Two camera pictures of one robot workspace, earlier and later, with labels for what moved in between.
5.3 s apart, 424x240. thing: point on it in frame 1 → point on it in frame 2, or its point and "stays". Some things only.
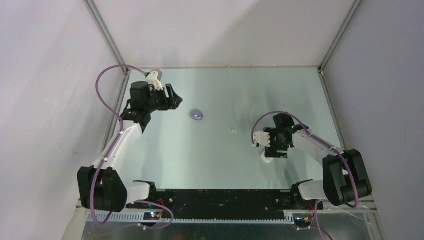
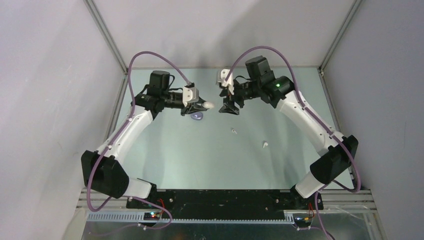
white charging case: (267, 160) → (208, 105)
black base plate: (226, 204) stays
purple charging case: (196, 115) stays
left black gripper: (171, 103) → (188, 109)
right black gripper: (271, 151) → (225, 109)
